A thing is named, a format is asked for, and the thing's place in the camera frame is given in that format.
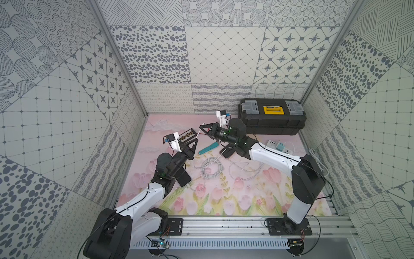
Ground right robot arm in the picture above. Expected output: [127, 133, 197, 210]
[199, 118, 327, 228]

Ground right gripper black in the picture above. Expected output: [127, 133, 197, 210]
[198, 122, 237, 145]

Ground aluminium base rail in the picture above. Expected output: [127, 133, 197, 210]
[93, 216, 360, 240]

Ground black toolbox yellow handle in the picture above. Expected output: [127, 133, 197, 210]
[238, 98, 307, 136]

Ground white teal charger adapters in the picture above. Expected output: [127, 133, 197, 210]
[266, 140, 294, 155]

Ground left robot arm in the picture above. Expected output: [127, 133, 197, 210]
[78, 128, 198, 259]

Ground white charging cable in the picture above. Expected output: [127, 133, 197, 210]
[187, 152, 227, 192]

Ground teal handheld tool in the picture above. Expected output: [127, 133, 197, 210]
[198, 142, 219, 155]

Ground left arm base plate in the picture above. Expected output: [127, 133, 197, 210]
[154, 218, 184, 237]

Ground black charging board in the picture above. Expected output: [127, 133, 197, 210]
[179, 128, 197, 143]

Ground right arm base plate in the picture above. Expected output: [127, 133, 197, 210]
[264, 218, 313, 236]

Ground white cable bundle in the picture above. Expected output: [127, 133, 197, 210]
[193, 154, 264, 181]

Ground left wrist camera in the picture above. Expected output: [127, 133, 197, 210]
[164, 132, 181, 152]

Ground white wall cable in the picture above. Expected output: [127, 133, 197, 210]
[308, 148, 330, 180]

